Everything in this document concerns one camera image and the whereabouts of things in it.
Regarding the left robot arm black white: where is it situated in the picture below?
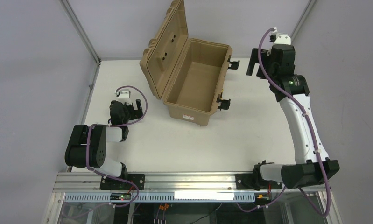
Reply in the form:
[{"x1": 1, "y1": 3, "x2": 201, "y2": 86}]
[{"x1": 64, "y1": 99, "x2": 143, "y2": 180}]

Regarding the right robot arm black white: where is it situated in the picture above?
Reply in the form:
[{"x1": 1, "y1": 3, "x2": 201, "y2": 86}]
[{"x1": 246, "y1": 44, "x2": 340, "y2": 189}]

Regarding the black rear toolbox latch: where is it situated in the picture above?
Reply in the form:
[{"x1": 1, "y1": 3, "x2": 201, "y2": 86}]
[{"x1": 227, "y1": 56, "x2": 240, "y2": 70}]

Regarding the black toolbox latch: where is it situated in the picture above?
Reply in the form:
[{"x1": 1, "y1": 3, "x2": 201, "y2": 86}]
[
  {"x1": 227, "y1": 56, "x2": 240, "y2": 70},
  {"x1": 217, "y1": 97, "x2": 231, "y2": 111}
]

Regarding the black front toolbox latch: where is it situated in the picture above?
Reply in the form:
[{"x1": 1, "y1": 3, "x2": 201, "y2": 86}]
[{"x1": 217, "y1": 97, "x2": 231, "y2": 111}]

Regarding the tan plastic toolbox with lid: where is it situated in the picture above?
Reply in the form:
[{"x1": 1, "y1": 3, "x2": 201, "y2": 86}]
[{"x1": 140, "y1": 0, "x2": 232, "y2": 126}]

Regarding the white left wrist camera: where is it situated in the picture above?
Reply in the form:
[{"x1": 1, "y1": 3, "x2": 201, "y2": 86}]
[{"x1": 115, "y1": 89, "x2": 133, "y2": 105}]

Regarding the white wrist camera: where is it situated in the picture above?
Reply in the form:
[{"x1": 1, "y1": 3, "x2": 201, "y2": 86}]
[
  {"x1": 115, "y1": 89, "x2": 133, "y2": 105},
  {"x1": 269, "y1": 32, "x2": 291, "y2": 45}
]

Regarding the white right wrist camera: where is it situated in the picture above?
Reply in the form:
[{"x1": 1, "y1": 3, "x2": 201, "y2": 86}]
[{"x1": 269, "y1": 32, "x2": 291, "y2": 45}]

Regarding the aluminium frame post right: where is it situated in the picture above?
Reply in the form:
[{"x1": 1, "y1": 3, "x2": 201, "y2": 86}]
[{"x1": 290, "y1": 0, "x2": 317, "y2": 42}]

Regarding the aluminium frame post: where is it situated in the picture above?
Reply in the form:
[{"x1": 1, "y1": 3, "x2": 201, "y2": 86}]
[
  {"x1": 290, "y1": 0, "x2": 317, "y2": 42},
  {"x1": 59, "y1": 0, "x2": 101, "y2": 64}
]

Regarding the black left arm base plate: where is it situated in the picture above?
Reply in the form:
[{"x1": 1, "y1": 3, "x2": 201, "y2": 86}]
[{"x1": 99, "y1": 174, "x2": 146, "y2": 190}]

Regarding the aluminium front rail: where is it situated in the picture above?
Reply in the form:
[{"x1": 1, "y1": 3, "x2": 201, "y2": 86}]
[{"x1": 52, "y1": 172, "x2": 331, "y2": 194}]

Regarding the white slotted cable duct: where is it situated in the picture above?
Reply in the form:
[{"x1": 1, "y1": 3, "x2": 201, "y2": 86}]
[{"x1": 64, "y1": 191, "x2": 255, "y2": 203}]

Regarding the aluminium frame post left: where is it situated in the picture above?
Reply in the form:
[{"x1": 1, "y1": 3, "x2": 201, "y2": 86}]
[{"x1": 59, "y1": 0, "x2": 101, "y2": 64}]

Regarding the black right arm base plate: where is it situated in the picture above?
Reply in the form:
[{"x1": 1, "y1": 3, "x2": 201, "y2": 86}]
[{"x1": 235, "y1": 173, "x2": 282, "y2": 191}]

